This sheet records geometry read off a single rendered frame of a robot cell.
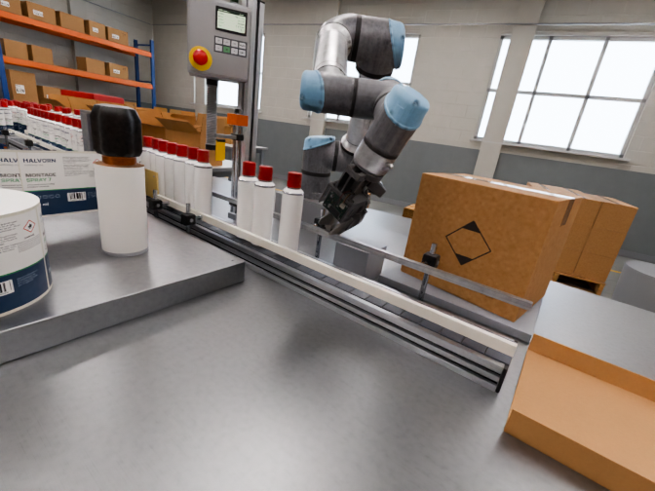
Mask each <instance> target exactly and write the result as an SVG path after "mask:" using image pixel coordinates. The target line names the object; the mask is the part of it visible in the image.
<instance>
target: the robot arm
mask: <svg viewBox="0 0 655 491"><path fill-rule="evenodd" d="M316 50H317V58H316V64H315V69H314V70H305V71H304V72H303V73H302V76H301V83H300V94H299V105H300V107H301V109H303V110H306V111H312V112H315V113H317V114H320V113H324V114H330V115H337V116H344V117H350V121H349V126H348V132H347V134H345V135H344V136H343V137H342V139H341V141H337V140H335V136H332V135H312V136H308V137H306V138H305V141H304V147H303V157H302V167H301V173H302V180H301V188H300V189H301V190H302V191H303V192H304V198H306V199H311V200H319V203H320V202H323V206H324V207H325V208H326V209H327V210H328V213H327V214H326V215H324V216H323V217H322V218H321V219H320V220H319V225H326V230H328V231H330V232H329V235H334V234H338V235H340V234H342V233H344V232H346V231H347V230H349V229H351V228H353V227H355V226H357V225H359V224H360V223H361V222H362V221H363V219H364V218H365V215H366V214H367V210H366V208H367V206H368V205H369V204H370V199H369V198H370V195H369V194H368V192H369V193H370V194H372V195H376V196H377V197H378V198H381V197H382V195H383V194H384V193H385V192H386V189H385V188H384V187H383V184H382V182H381V179H382V178H383V176H384V175H385V174H386V173H387V171H388V170H391V169H392V168H393V167H394V166H393V163H394V162H395V161H396V159H397V158H398V156H399V155H400V154H401V152H402V151H403V149H404V148H405V146H406V144H407V143H408V141H409V140H410V139H411V137H412V136H413V134H414V133H415V131H416V130H417V129H418V128H419V127H420V126H421V124H422V121H423V119H424V117H425V115H426V114H427V112H428V111H429V108H430V104H429V101H428V100H427V99H426V98H425V97H424V96H423V95H422V94H421V93H419V92H418V91H416V90H415V89H413V88H411V87H409V86H407V85H404V84H403V83H402V82H401V81H400V80H398V79H397V78H394V77H391V76H392V74H393V71H394V69H395V70H397V69H400V68H401V65H402V62H403V57H404V51H405V26H404V24H403V23H402V22H400V21H396V20H392V19H382V18H376V17H370V16H364V15H357V14H342V15H339V16H336V17H334V18H332V19H329V20H328V21H326V22H325V23H324V24H323V25H322V27H321V28H320V30H319V31H318V34H317V38H316ZM348 61H350V62H355V63H356V65H355V68H356V71H357V72H358V73H359V77H353V76H347V63H348ZM331 171H337V172H343V173H342V175H341V177H340V178H339V180H337V181H333V182H330V172H331ZM338 221H339V224H337V225H336V227H335V224H336V222H338Z"/></svg>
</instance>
